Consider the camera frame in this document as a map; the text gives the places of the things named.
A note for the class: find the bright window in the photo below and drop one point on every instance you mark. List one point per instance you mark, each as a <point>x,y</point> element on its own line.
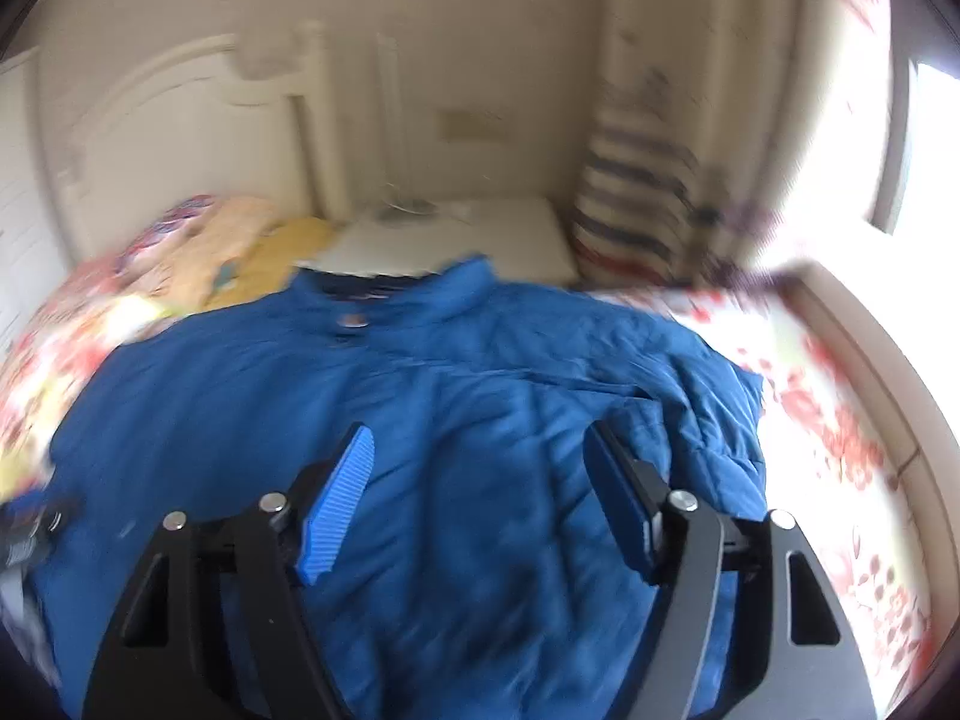
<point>926,142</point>

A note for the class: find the pink floral curtain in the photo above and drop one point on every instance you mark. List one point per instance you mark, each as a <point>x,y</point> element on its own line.
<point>847,52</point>

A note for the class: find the striped curtain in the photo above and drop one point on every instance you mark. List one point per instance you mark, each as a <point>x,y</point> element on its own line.
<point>637,195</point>

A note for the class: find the yellow pillow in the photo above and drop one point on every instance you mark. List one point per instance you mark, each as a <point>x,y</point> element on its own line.
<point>285,255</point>

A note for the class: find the floral quilt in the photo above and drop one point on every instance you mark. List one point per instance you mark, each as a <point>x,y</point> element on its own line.
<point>810,405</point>

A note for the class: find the blue padded jacket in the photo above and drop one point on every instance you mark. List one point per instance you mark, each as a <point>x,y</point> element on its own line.
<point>450,390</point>

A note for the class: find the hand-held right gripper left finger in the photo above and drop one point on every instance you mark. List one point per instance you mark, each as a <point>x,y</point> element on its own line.
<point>341,495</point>

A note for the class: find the white nightstand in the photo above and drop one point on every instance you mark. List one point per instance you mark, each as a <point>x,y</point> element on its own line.
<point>480,240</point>

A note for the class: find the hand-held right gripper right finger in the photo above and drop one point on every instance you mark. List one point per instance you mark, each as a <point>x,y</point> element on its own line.
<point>619,499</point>

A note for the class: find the white wooden headboard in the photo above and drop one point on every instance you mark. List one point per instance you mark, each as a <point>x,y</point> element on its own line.
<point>165,127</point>

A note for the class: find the peach printed pillow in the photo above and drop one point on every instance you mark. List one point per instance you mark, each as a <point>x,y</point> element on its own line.
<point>225,240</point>

